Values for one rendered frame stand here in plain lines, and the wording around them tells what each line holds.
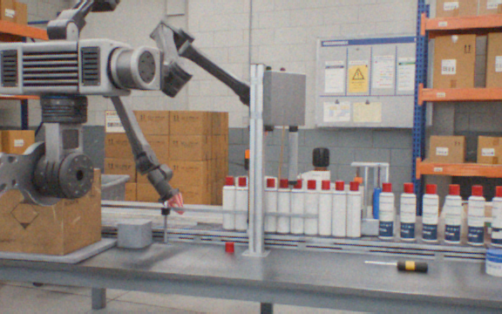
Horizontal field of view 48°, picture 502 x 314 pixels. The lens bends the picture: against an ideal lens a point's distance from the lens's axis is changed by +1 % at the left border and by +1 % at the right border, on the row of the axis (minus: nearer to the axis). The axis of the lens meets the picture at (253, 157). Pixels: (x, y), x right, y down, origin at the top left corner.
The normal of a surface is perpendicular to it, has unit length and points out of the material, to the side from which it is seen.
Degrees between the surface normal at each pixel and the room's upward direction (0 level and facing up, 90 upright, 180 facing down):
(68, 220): 90
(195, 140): 90
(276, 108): 90
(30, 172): 90
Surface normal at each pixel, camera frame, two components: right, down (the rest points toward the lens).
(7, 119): 0.93, 0.04
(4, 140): -0.34, 0.06
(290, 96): 0.65, 0.06
